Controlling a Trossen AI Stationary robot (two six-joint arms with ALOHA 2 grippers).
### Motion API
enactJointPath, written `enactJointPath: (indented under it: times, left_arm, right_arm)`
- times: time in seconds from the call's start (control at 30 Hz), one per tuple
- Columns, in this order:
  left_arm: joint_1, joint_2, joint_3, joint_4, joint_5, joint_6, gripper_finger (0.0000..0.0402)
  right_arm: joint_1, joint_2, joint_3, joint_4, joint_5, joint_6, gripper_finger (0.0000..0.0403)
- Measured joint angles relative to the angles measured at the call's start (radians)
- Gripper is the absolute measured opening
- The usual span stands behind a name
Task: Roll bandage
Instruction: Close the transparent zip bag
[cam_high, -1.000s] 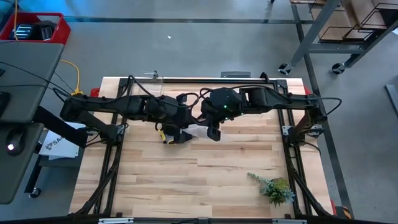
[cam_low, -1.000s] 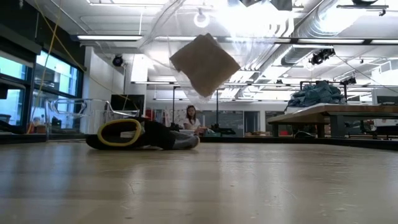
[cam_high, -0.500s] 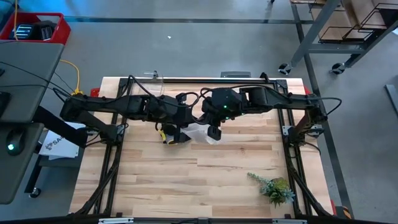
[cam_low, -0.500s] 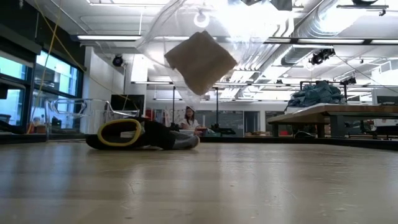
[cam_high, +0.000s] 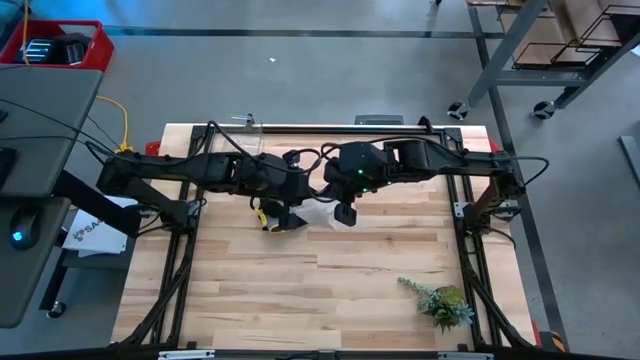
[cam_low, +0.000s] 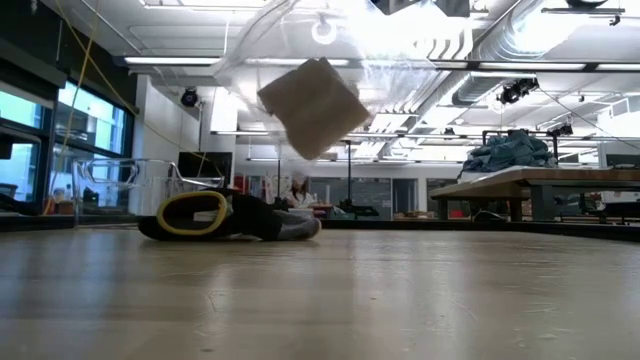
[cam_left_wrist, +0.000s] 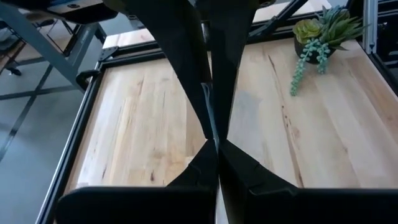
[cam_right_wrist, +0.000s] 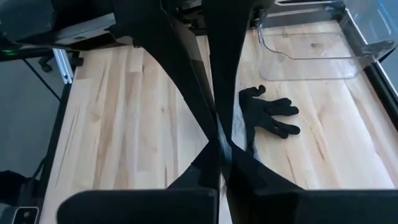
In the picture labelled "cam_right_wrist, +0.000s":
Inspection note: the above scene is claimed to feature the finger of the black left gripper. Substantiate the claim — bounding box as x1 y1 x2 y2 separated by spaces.
133 35 219 141
205 30 249 144

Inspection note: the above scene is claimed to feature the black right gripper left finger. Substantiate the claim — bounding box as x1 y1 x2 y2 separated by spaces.
57 146 220 224

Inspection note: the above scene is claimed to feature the black work glove grey cuff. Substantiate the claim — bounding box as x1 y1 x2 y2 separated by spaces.
238 84 302 155

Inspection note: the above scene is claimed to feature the clear plastic tray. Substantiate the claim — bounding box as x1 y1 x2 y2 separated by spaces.
256 0 398 82

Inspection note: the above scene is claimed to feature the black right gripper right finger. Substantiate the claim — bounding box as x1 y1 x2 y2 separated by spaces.
222 144 398 224

